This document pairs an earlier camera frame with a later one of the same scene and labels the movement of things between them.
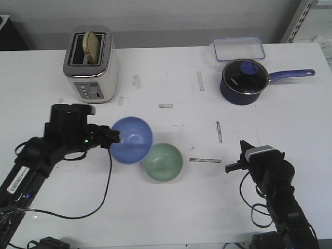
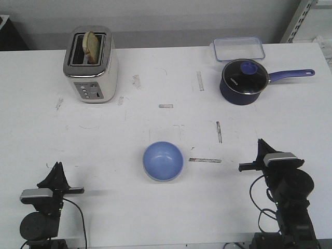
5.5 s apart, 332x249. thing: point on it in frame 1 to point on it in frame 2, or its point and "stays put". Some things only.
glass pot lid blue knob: [246, 76] stays put
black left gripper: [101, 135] to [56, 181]
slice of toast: [91, 47] stays put
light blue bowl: [136, 139] to [163, 161]
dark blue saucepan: [238, 87] stays put
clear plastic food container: [229, 49] stays put
